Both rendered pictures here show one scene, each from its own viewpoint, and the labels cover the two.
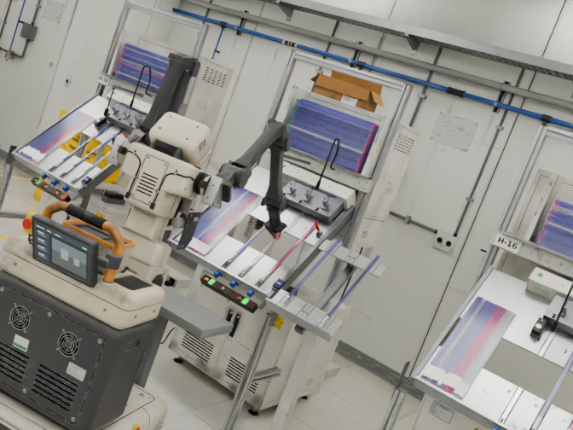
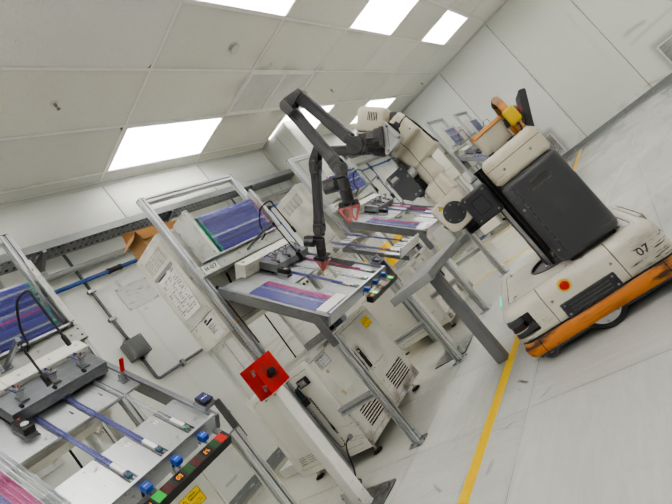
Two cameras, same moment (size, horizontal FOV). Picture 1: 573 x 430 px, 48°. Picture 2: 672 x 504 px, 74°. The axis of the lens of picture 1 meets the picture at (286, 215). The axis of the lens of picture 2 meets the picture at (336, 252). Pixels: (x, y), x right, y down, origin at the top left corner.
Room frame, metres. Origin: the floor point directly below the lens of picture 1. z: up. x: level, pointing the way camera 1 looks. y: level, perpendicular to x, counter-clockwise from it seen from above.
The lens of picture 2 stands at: (2.91, 2.67, 0.77)
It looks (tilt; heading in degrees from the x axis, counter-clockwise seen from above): 4 degrees up; 275
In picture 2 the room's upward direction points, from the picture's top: 39 degrees counter-clockwise
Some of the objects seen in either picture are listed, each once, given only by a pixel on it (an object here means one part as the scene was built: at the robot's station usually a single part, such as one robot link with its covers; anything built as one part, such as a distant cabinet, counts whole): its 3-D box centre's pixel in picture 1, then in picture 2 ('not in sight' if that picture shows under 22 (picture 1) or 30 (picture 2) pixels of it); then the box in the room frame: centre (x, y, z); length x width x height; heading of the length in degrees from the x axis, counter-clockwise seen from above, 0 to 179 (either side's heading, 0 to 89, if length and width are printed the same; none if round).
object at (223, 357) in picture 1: (259, 332); (337, 391); (3.68, -0.09, 0.31); 0.70 x 0.65 x 0.62; 59
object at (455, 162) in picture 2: not in sight; (469, 171); (1.11, -4.38, 0.95); 1.36 x 0.82 x 1.90; 149
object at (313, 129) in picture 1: (332, 135); (233, 227); (3.55, -0.08, 1.52); 0.51 x 0.13 x 0.27; 59
